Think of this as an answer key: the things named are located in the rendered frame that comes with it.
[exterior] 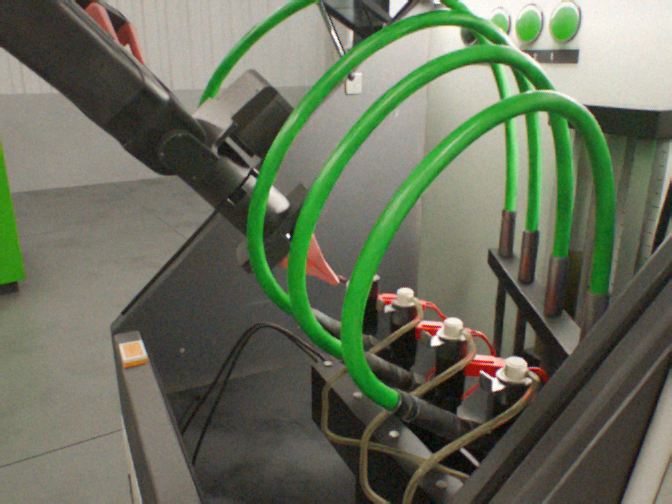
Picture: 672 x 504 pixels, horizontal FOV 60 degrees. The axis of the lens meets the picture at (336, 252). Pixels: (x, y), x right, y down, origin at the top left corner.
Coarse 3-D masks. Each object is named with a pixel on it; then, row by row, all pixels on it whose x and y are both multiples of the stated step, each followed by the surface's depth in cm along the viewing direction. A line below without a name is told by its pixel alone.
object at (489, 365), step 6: (474, 360) 52; (480, 360) 52; (486, 360) 52; (492, 360) 52; (498, 360) 52; (504, 360) 52; (468, 366) 52; (474, 366) 52; (480, 366) 52; (486, 366) 52; (492, 366) 52; (498, 366) 52; (504, 366) 51; (468, 372) 52; (474, 372) 52; (486, 372) 52; (492, 372) 52
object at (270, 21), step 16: (304, 0) 63; (320, 0) 63; (448, 0) 64; (272, 16) 63; (288, 16) 64; (256, 32) 64; (240, 48) 64; (224, 64) 64; (496, 64) 66; (496, 80) 67; (208, 96) 65; (512, 128) 69; (512, 144) 69; (512, 160) 70; (512, 176) 70; (512, 192) 71; (512, 208) 72
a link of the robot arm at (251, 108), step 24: (240, 96) 54; (264, 96) 53; (216, 120) 54; (240, 120) 54; (264, 120) 55; (168, 144) 48; (192, 144) 50; (216, 144) 53; (264, 144) 56; (168, 168) 50; (192, 168) 51
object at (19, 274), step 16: (0, 144) 325; (0, 160) 326; (0, 176) 328; (0, 192) 330; (0, 208) 332; (0, 224) 334; (0, 240) 336; (16, 240) 342; (0, 256) 338; (16, 256) 344; (0, 272) 340; (16, 272) 346; (0, 288) 346; (16, 288) 352
